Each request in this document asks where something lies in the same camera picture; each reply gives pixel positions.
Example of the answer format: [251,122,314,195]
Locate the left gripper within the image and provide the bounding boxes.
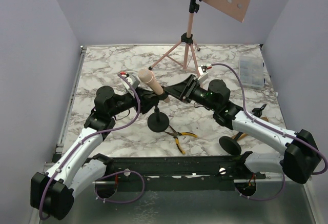
[110,86,159,117]

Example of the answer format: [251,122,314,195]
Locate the pink toy microphone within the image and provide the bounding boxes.
[138,69,170,103]

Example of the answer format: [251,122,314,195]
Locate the black mic stand front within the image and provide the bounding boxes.
[219,104,267,156]

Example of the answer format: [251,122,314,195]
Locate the gold toy microphone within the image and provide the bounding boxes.
[232,117,269,141]

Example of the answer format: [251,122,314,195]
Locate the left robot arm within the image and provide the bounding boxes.
[30,86,159,220]

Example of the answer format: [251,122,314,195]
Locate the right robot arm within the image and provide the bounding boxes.
[164,74,323,184]

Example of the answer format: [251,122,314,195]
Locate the clear plastic parts box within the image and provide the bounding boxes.
[238,56,264,89]

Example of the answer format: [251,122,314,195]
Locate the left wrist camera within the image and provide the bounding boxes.
[118,72,140,92]

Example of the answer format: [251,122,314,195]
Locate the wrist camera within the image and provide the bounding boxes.
[118,72,140,92]
[197,64,212,83]

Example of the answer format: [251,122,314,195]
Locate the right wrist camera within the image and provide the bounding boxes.
[197,64,212,83]

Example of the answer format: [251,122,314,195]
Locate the yellow handled pliers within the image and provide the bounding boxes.
[163,125,198,155]

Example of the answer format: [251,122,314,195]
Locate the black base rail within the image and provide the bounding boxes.
[92,153,265,194]

